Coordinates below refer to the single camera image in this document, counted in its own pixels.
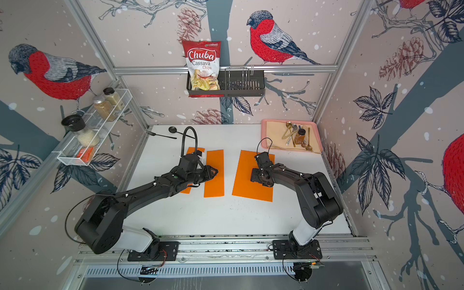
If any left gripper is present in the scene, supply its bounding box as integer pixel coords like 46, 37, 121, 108
187, 164, 220, 185

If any orange paper sheet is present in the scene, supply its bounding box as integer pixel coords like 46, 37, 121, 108
232, 151, 273, 202
204, 150, 225, 198
179, 146, 206, 195

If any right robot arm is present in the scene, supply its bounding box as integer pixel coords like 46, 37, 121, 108
250, 152, 343, 255

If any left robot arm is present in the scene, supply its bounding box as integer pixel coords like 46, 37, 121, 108
74, 151, 219, 258

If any black spoon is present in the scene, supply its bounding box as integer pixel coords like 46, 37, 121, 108
168, 126, 195, 139

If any pink tray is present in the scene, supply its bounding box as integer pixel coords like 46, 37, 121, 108
260, 118, 323, 155

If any small amber bottle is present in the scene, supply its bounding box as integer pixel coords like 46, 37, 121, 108
294, 128, 306, 145

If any black fork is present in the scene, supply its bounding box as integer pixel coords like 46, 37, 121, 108
146, 130, 177, 140

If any brown spice jar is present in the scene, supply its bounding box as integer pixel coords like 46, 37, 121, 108
93, 96, 116, 122

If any small red packet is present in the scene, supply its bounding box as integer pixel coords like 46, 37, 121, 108
76, 147, 95, 163

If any tan spice jar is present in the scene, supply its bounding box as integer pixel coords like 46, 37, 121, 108
103, 88, 125, 111

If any black lid rice jar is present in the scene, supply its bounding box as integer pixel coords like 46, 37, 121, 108
61, 114, 100, 148

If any red cassava chips bag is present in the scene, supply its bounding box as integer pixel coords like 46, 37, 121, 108
182, 40, 221, 92

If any left black corrugated cable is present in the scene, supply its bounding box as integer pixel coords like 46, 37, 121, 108
180, 126, 199, 158

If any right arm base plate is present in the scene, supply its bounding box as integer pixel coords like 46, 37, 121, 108
269, 240, 323, 261

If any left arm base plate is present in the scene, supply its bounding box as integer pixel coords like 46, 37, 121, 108
128, 241, 180, 262

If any black wire wall basket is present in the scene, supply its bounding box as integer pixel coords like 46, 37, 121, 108
186, 68, 265, 97

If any clear acrylic wall shelf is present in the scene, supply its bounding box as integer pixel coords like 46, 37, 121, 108
58, 89, 132, 166

